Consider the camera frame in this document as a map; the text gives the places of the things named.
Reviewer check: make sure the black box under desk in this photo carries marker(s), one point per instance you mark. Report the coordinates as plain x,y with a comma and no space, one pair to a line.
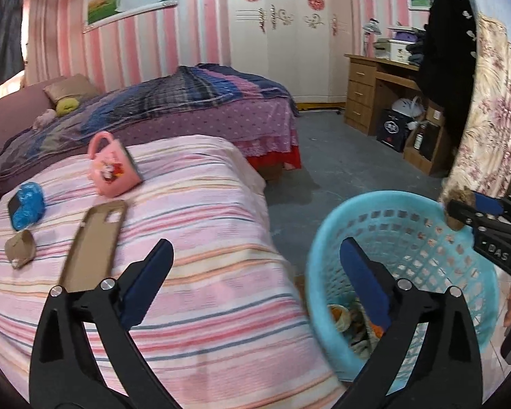
393,129

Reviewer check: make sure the pink cartoon mug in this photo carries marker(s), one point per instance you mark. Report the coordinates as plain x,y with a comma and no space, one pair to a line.
112,169

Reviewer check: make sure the desk lamp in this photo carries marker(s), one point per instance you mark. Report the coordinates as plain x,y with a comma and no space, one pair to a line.
370,28

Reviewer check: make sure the white printer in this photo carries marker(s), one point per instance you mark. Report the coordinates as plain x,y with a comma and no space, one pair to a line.
403,43

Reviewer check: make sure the purple bed with plaid blanket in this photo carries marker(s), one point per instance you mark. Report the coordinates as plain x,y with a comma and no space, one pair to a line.
255,113

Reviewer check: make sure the brown phone case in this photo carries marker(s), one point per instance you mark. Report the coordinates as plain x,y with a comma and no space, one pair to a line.
92,252

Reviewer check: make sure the light blue plastic basket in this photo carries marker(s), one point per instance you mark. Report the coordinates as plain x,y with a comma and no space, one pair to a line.
408,234

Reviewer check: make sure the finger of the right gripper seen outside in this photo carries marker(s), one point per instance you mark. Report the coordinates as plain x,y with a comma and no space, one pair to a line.
487,216

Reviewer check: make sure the brown paper ball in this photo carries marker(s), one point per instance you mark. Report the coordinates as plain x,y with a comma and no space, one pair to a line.
459,207

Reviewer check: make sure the grey snack wrapper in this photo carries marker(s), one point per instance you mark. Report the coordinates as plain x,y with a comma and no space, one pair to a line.
357,333

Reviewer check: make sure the yellow plush toy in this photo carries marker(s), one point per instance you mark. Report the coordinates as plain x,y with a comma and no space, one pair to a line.
66,105

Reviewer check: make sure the brown pillow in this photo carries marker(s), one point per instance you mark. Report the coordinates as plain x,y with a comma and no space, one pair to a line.
78,87

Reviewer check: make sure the wooden desk with drawers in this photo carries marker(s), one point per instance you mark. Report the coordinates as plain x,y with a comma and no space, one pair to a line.
374,84

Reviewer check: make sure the black smartphone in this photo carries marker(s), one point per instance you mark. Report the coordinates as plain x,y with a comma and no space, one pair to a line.
13,205

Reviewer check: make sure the cream plastic lid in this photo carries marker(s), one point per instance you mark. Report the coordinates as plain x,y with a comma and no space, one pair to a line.
341,317

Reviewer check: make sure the dark grey window curtain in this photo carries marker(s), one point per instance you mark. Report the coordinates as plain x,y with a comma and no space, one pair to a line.
11,56

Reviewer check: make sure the white helmet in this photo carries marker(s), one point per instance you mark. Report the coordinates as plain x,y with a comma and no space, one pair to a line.
411,108

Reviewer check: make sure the white wardrobe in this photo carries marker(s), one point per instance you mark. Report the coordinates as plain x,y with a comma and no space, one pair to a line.
302,44

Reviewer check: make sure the orange plastic wrapper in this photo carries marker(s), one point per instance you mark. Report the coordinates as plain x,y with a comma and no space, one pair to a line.
377,331

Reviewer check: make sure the pink plush toy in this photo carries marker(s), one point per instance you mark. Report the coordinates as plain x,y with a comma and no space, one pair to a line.
44,119

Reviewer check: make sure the blue plastic bag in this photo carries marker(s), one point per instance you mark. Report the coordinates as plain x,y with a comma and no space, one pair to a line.
33,206

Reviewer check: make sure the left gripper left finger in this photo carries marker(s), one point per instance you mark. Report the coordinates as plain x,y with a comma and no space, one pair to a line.
63,369

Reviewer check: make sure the pink striped bedspread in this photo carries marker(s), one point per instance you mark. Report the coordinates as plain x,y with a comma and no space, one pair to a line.
190,305

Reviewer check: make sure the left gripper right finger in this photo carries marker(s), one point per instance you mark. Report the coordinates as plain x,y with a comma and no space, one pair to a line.
447,372

